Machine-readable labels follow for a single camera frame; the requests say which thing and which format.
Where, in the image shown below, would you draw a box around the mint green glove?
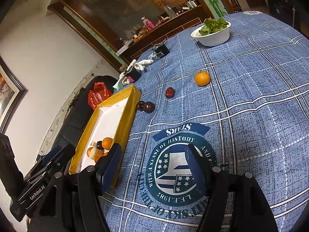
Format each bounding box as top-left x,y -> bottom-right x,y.
113,76 -> 127,93

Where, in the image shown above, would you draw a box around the dark chestnut in tray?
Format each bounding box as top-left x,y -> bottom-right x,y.
96,141 -> 104,150

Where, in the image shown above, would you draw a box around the dark jar with cork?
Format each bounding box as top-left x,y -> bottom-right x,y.
121,65 -> 141,84

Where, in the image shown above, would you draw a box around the yellow cardboard tray box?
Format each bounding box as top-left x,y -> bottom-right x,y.
69,85 -> 141,192

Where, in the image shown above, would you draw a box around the green lettuce leaves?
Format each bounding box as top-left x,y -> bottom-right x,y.
199,18 -> 228,36

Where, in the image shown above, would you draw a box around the orange mandarin in tray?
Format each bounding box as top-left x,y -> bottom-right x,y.
86,147 -> 93,157

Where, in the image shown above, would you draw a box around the framed horse painting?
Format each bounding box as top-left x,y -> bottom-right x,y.
0,58 -> 27,134

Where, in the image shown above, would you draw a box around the yellowish mandarin orange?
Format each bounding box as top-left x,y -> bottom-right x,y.
194,71 -> 211,87

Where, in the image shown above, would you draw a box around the black jar small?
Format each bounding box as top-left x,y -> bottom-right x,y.
153,42 -> 170,58

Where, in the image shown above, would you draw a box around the dark chestnut back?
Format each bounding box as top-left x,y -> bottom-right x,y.
136,101 -> 145,111

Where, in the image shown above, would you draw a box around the dark chestnut front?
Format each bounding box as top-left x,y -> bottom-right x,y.
143,102 -> 155,113

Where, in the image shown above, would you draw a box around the red plastic bag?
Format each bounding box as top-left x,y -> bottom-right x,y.
87,82 -> 112,110

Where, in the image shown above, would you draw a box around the white glove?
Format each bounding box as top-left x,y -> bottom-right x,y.
134,59 -> 154,71

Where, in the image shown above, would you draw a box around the wooden partition cabinet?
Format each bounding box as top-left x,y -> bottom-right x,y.
48,0 -> 233,70

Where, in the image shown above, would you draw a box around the orange mandarin right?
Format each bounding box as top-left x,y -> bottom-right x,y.
94,150 -> 108,163

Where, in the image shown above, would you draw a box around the large orange mandarin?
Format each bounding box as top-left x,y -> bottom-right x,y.
101,137 -> 113,150

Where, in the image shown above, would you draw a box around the red jujube date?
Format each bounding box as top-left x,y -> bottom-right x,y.
165,87 -> 175,98

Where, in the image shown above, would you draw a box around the blue plaid tablecloth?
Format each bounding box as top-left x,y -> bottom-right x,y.
100,12 -> 308,231

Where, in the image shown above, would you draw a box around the pink bottle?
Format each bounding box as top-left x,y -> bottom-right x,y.
141,17 -> 155,31

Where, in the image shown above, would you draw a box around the dark chestnut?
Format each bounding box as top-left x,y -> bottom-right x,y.
96,141 -> 104,150
136,101 -> 145,111
143,102 -> 155,113

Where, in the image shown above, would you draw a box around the black leather sofa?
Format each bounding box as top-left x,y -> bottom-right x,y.
36,75 -> 118,160

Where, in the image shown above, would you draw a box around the white bowl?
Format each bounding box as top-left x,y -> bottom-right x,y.
191,22 -> 231,47

